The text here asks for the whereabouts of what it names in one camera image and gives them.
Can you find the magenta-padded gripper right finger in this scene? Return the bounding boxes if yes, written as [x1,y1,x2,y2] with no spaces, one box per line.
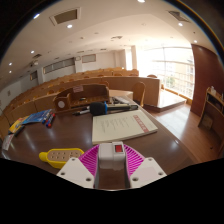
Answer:
[124,143,168,189]

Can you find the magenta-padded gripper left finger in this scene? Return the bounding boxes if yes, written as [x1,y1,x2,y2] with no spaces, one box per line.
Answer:
[56,144,100,189]

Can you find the yellow power strip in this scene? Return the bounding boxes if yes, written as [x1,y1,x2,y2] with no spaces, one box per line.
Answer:
[38,147,85,170]

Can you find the white book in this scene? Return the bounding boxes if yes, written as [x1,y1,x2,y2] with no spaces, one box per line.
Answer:
[91,109,159,145]

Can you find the red marker pen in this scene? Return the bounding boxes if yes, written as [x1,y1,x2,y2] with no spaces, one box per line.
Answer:
[47,113,57,129]

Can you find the blue booklet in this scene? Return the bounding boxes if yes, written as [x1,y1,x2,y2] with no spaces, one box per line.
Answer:
[22,108,54,125]

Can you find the black handheld microphone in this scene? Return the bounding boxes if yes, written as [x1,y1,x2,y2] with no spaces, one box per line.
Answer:
[89,101,139,117]

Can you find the white card with red print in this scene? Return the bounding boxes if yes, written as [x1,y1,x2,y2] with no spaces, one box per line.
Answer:
[1,133,15,152]

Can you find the wooden desk organizer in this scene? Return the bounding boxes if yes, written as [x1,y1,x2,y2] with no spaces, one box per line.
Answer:
[53,83,111,114]

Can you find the wooden chair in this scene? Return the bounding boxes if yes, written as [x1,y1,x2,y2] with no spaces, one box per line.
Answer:
[132,81,147,108]

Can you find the wooden auditorium seat rows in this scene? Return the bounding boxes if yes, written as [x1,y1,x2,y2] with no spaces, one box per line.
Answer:
[0,67,161,134]

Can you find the wooden shelf unit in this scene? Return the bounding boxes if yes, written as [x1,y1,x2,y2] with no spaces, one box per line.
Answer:
[197,86,224,158]

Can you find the large window with railing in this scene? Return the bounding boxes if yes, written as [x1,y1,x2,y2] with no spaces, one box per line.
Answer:
[138,46,196,100]

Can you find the recessed ceiling lights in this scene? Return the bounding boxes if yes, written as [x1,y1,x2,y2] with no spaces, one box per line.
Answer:
[6,0,208,68]

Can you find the large rectangular ceiling vent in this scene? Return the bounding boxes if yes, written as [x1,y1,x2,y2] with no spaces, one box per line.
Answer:
[49,7,82,26]

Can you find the small dark ceiling vent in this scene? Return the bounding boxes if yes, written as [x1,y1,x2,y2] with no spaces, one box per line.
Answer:
[167,10,191,24]

